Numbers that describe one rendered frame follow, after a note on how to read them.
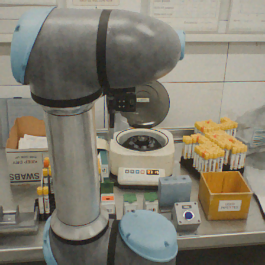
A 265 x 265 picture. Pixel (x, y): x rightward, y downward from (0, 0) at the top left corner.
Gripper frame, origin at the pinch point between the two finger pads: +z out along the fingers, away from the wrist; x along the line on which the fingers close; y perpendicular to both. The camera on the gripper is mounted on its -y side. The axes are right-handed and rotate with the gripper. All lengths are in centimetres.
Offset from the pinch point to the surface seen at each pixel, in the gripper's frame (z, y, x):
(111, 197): 17.9, -0.1, -7.2
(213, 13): -29, 46, 48
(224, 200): 18.1, 34.2, -11.8
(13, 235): 25.6, -29.2, -12.3
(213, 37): -20, 46, 45
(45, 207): 21.3, -20.3, -5.6
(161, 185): 16.5, 15.9, -4.1
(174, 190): 18.6, 20.4, -4.2
